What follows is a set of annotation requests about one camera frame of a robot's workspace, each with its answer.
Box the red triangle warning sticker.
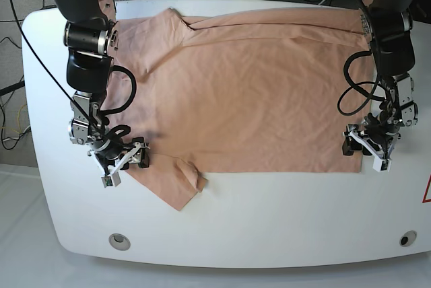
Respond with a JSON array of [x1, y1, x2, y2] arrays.
[[422, 176, 431, 203]]

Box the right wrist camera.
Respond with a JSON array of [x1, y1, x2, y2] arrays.
[[101, 172, 121, 188]]

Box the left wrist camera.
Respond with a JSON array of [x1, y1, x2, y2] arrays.
[[372, 157, 392, 172]]

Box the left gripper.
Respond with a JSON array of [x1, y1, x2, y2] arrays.
[[342, 116, 403, 159]]

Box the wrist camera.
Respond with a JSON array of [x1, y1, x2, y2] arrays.
[[372, 157, 392, 172], [101, 172, 121, 188]]

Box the left table cable grommet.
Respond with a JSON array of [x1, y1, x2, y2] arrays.
[[108, 233, 131, 251]]

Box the peach pink T-shirt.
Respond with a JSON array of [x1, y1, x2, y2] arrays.
[[110, 7, 368, 210]]

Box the table cable grommet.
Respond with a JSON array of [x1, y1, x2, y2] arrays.
[[399, 230, 418, 247], [108, 233, 131, 251]]

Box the right table cable grommet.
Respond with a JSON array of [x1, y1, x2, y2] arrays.
[[399, 230, 418, 247]]

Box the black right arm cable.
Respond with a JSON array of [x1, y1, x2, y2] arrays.
[[99, 65, 138, 141]]

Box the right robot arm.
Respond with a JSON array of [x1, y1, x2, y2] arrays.
[[54, 0, 150, 180]]

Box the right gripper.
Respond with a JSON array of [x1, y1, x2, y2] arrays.
[[88, 137, 150, 176]]

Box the black floor cable left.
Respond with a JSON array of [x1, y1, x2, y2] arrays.
[[0, 36, 32, 150]]

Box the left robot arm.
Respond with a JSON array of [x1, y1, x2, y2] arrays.
[[342, 0, 418, 172]]

